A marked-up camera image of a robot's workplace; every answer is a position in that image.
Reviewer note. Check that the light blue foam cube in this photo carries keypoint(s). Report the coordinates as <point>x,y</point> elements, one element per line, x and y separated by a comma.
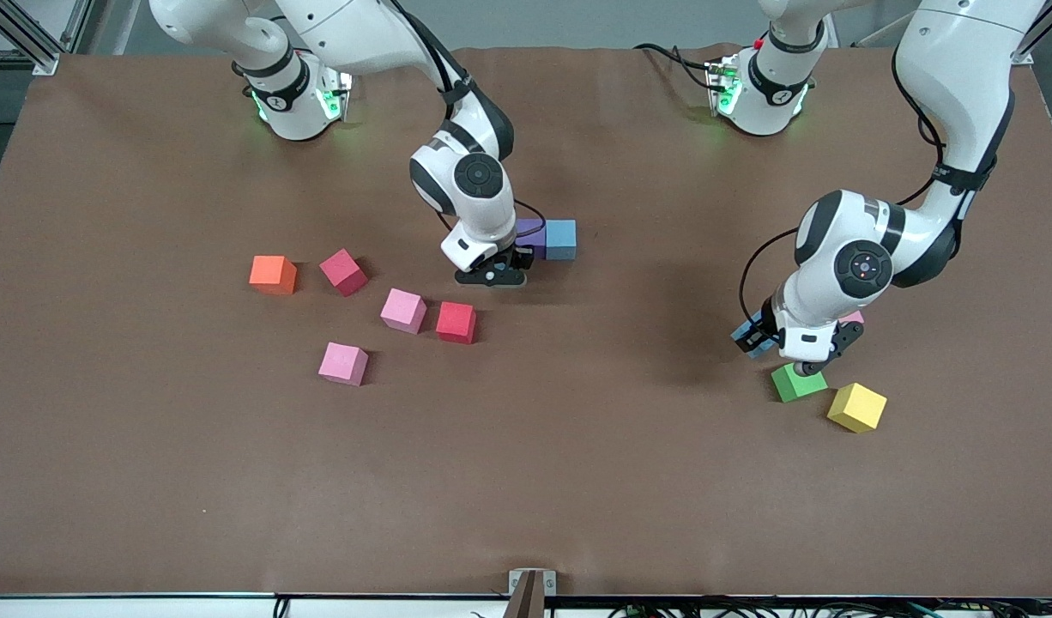
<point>756,352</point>
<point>560,240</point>

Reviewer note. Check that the purple foam cube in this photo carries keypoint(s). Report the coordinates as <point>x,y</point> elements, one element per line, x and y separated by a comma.
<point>533,236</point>

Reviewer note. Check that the red foam cube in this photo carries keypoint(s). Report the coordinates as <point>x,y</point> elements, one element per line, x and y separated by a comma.
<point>456,322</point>

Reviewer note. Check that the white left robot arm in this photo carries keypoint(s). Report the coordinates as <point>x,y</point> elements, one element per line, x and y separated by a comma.
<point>964,77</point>

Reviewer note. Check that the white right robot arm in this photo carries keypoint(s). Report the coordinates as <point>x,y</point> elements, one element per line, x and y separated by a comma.
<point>363,39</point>

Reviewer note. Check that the pink foam cube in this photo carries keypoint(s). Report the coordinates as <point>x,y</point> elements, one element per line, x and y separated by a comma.
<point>403,310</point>
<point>343,363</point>
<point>854,318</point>

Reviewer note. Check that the green foam cube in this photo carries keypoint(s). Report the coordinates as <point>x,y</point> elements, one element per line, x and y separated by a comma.
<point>796,388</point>

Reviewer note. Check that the yellow foam cube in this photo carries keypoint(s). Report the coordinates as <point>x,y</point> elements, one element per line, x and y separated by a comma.
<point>856,407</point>

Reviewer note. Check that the crimson foam cube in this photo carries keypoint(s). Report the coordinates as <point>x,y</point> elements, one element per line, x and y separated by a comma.
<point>344,272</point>

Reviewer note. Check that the orange foam cube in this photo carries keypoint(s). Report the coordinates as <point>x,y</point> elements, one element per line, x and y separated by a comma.
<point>273,275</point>

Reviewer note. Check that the brown table cover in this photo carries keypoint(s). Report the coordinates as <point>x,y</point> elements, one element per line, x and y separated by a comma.
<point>577,481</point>

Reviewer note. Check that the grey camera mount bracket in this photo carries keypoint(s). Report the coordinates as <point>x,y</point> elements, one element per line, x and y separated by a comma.
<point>532,592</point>

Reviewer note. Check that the aluminium frame profile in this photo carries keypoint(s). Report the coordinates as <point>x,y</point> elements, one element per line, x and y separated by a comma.
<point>1027,58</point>
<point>45,64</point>

